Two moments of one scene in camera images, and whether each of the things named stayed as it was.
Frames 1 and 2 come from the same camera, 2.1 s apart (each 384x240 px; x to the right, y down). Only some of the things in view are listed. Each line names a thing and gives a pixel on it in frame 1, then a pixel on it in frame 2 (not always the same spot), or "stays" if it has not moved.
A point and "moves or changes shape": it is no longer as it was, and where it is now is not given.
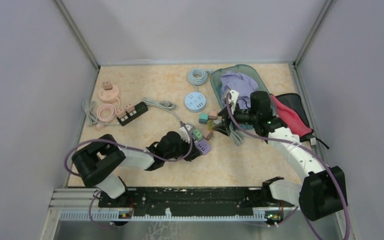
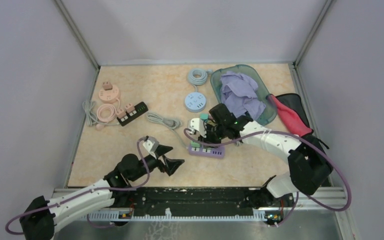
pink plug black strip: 121,113 stays
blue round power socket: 195,102 stays
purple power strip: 203,146 moves or changes shape
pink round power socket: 110,96 stays
